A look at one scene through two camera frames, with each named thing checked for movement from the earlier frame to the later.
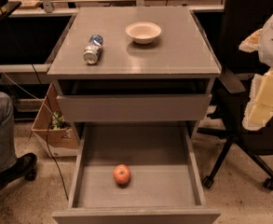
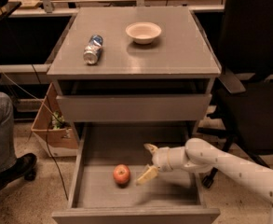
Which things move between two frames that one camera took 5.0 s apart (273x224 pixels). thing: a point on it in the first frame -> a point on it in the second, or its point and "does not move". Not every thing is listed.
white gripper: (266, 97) -> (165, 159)
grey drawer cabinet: (133, 65) does not move
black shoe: (23, 166) does not move
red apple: (121, 175) does not move
